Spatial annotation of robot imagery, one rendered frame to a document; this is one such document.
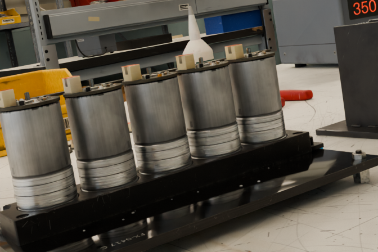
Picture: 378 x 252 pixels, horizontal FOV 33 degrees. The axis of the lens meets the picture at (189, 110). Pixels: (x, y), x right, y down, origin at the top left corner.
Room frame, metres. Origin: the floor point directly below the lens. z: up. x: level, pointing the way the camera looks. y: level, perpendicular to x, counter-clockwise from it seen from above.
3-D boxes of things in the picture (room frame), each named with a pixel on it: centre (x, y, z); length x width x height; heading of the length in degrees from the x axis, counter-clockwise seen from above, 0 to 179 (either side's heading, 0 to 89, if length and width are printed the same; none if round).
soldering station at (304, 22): (0.83, -0.21, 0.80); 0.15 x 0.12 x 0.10; 21
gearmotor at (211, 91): (0.30, -0.01, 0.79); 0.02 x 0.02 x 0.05
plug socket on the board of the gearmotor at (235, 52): (0.31, -0.03, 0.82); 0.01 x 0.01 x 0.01; 31
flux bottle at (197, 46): (0.71, -0.02, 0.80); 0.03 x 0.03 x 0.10
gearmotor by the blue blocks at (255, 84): (0.31, -0.03, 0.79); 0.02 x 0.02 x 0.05
